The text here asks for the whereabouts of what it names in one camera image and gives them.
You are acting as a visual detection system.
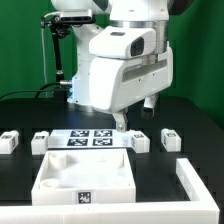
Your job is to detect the white L-shaped obstacle fence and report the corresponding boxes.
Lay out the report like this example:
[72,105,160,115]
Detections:
[0,158,220,224]

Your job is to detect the silver camera on stand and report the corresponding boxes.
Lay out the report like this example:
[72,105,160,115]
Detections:
[59,9,93,23]

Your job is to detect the white cable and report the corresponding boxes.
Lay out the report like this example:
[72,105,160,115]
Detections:
[40,11,61,85]

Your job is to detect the black camera stand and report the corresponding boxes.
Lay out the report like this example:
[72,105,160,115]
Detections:
[40,15,71,100]

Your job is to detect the black cable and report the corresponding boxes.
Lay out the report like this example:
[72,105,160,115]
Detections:
[0,81,70,102]

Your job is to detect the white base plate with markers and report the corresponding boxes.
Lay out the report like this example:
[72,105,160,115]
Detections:
[48,129,131,149]

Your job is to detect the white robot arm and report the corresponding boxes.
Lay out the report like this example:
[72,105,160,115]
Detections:
[51,0,174,132]

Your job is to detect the white square table top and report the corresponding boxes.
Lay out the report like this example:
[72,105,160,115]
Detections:
[31,149,136,206]

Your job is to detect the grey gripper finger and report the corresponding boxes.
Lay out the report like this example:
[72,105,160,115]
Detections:
[141,94,158,119]
[113,111,127,132]

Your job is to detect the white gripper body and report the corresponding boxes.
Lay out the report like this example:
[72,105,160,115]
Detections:
[89,26,173,113]

